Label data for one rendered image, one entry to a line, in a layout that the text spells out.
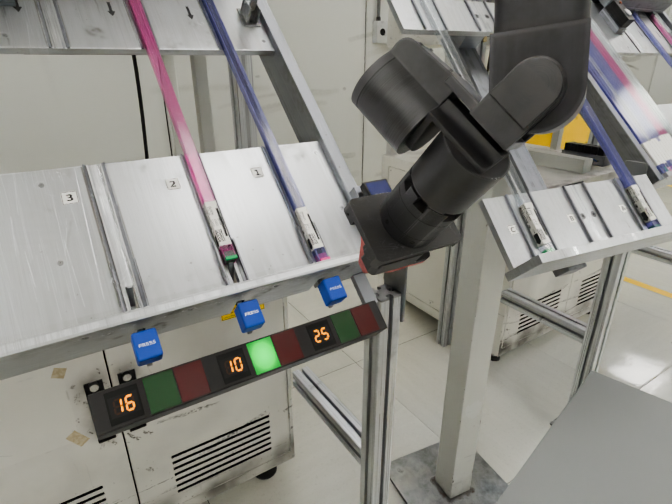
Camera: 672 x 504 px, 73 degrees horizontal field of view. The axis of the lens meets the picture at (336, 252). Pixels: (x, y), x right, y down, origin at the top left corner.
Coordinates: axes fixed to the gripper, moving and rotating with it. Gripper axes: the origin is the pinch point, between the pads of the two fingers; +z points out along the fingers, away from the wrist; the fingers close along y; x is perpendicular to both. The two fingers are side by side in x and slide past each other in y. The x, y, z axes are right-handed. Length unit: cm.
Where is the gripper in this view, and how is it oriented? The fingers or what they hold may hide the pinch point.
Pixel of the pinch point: (366, 263)
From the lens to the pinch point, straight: 49.2
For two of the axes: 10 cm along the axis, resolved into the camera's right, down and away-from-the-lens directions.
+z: -3.7, 4.6, 8.1
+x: 4.0, 8.6, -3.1
